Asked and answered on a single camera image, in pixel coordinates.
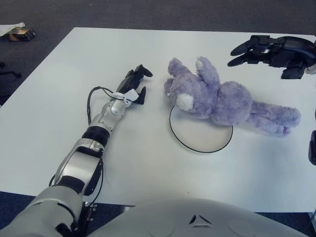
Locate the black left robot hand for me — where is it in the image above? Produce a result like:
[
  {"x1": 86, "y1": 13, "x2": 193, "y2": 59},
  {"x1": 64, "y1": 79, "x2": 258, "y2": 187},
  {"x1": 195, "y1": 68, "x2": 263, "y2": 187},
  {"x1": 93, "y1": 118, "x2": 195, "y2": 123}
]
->
[{"x1": 115, "y1": 64, "x2": 153, "y2": 106}]

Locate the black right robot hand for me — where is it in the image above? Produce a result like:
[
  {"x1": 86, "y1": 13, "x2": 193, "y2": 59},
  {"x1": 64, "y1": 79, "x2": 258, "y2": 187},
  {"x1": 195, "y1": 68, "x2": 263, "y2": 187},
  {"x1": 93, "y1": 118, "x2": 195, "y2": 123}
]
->
[{"x1": 227, "y1": 35, "x2": 316, "y2": 79}]

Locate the purple plush bunny doll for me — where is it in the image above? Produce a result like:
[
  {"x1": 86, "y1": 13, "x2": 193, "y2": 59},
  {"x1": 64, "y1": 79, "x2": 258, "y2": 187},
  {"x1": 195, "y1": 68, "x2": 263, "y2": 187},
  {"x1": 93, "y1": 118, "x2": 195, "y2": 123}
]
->
[{"x1": 164, "y1": 56, "x2": 302, "y2": 138}]

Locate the white plate with black rim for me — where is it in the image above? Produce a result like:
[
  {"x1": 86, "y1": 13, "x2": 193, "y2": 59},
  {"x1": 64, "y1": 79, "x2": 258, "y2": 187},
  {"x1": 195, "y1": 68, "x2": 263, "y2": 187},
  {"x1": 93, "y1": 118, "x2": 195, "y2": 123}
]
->
[{"x1": 169, "y1": 105, "x2": 234, "y2": 154}]

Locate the black and yellow box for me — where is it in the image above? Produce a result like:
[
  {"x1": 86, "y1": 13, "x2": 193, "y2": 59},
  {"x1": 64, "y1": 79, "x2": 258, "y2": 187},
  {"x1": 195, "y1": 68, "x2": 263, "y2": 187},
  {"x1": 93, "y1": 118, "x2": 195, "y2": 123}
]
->
[{"x1": 8, "y1": 27, "x2": 37, "y2": 42}]

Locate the black office chair base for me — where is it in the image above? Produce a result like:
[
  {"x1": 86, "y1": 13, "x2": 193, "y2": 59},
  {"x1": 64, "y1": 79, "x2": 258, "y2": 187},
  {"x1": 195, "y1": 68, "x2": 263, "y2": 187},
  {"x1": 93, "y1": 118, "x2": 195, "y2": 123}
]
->
[{"x1": 0, "y1": 61, "x2": 22, "y2": 79}]

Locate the white cloth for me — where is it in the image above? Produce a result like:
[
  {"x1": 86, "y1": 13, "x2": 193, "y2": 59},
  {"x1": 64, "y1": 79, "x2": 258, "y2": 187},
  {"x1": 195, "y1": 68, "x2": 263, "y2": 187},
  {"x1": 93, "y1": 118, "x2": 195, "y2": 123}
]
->
[{"x1": 0, "y1": 22, "x2": 26, "y2": 38}]

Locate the grey robot torso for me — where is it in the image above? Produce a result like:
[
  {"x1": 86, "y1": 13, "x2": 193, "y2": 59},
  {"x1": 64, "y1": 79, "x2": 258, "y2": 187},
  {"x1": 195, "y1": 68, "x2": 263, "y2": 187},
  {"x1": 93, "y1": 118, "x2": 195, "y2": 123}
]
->
[{"x1": 86, "y1": 197, "x2": 312, "y2": 237}]

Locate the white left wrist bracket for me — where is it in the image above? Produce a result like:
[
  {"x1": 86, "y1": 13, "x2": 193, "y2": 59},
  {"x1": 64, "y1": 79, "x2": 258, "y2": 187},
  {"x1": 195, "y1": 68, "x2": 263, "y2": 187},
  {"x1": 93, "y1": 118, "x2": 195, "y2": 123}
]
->
[{"x1": 112, "y1": 89, "x2": 139, "y2": 108}]

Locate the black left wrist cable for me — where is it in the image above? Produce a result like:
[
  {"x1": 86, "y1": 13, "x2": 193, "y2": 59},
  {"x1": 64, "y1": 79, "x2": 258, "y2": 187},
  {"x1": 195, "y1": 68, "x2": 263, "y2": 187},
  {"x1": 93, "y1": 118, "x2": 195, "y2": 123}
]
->
[{"x1": 86, "y1": 85, "x2": 116, "y2": 124}]

